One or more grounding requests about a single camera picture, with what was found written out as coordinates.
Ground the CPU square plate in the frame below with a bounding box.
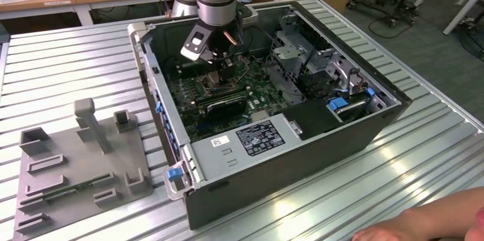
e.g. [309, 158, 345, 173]
[205, 70, 222, 87]

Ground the black RAM slot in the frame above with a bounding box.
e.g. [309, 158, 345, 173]
[177, 60, 210, 69]
[194, 90, 245, 105]
[180, 65, 212, 74]
[193, 86, 242, 102]

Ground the CPU socket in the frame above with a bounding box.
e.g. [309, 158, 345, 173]
[198, 75, 237, 96]

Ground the silver metal drive cage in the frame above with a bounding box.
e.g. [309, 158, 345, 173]
[269, 29, 314, 100]

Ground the black graphics card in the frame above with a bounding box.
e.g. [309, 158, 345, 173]
[205, 95, 249, 119]

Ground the green motherboard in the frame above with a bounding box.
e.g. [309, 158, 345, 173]
[165, 53, 294, 142]

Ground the blue plastic drive latch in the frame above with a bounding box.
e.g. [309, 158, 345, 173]
[326, 96, 348, 111]

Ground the silver power supply unit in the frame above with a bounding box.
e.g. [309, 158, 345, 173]
[188, 113, 304, 182]

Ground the black open PC case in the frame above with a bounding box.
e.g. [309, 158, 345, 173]
[126, 0, 413, 230]

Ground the grey parts rack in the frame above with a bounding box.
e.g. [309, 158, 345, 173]
[13, 98, 156, 239]

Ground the green RAM stick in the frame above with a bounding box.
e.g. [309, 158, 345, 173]
[41, 173, 114, 205]

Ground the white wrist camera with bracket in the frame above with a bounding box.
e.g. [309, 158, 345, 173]
[180, 24, 210, 61]

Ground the blue case handle tab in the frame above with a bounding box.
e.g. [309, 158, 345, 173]
[165, 168, 184, 181]

